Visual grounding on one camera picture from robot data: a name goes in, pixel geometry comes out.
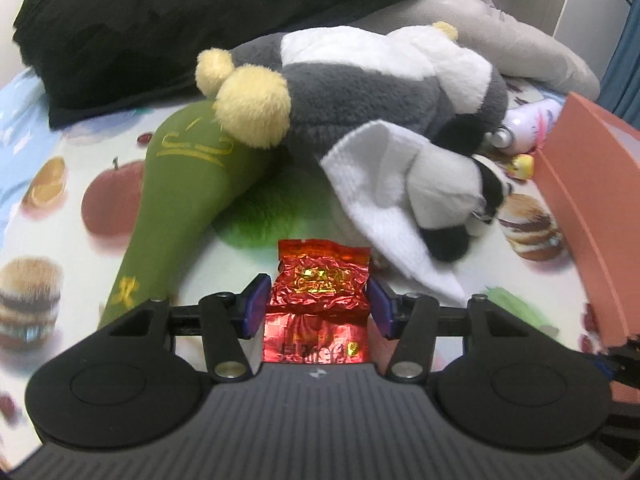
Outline white spray bottle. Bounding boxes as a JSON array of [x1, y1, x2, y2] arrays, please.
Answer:
[[489, 99, 562, 156]]

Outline pink cardboard box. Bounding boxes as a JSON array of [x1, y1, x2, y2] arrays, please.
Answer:
[[534, 93, 640, 347]]

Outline grey quilted blanket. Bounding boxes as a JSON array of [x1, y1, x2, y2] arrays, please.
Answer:
[[354, 0, 600, 101]]

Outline black garment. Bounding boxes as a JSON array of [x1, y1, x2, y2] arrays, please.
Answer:
[[13, 0, 404, 128]]

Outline blue curtain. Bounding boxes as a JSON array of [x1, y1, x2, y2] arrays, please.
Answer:
[[597, 0, 640, 129]]

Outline green massage stick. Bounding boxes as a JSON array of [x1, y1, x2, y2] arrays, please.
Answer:
[[99, 100, 272, 327]]

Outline white knitted cloth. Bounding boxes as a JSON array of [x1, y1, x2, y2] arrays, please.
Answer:
[[320, 120, 464, 304]]

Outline small yellow chick toy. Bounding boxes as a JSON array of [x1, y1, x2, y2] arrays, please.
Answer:
[[506, 154, 535, 182]]

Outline grey white penguin plush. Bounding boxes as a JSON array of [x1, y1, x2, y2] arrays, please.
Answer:
[[194, 22, 509, 162]]

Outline red foil snack packet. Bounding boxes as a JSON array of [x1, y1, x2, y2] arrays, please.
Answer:
[[262, 240, 370, 365]]

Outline small panda plush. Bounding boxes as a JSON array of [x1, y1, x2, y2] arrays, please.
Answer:
[[407, 115, 513, 262]]

